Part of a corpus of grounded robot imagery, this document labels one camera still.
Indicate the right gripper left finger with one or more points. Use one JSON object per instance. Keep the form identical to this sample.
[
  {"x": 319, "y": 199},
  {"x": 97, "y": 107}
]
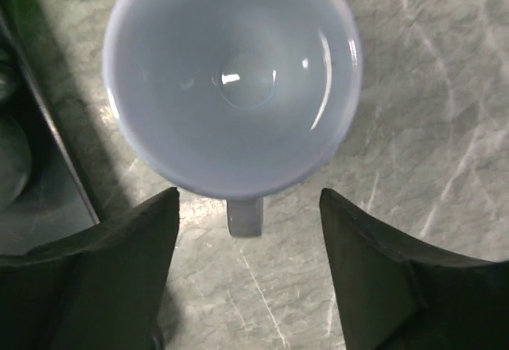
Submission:
[{"x": 100, "y": 288}]

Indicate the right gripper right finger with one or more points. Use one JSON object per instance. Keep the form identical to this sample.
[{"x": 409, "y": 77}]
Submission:
[{"x": 394, "y": 291}]

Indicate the pale grey mug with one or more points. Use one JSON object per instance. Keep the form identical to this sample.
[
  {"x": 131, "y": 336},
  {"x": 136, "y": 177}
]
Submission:
[{"x": 233, "y": 99}]

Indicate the grey mug white rim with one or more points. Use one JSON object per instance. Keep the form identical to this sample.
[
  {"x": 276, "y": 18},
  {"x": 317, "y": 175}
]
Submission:
[{"x": 16, "y": 157}]

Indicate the black tray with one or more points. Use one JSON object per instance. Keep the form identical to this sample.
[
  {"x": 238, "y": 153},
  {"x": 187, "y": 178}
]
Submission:
[{"x": 55, "y": 202}]

